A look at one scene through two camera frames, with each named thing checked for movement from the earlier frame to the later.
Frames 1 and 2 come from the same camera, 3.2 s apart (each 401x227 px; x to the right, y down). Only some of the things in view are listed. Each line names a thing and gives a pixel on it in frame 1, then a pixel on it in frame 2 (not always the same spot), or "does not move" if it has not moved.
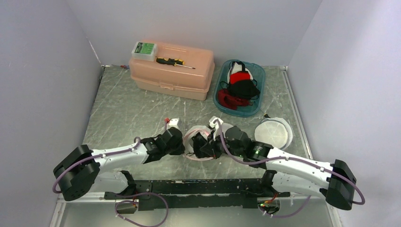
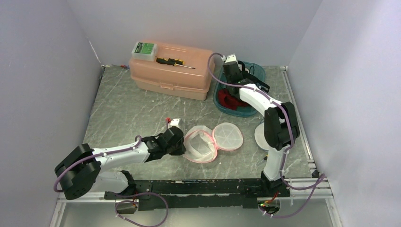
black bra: [211, 148] -> [252, 79]
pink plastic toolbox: [179, 81] does not move
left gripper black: [179, 151] does not move
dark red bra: [231, 100] does not move
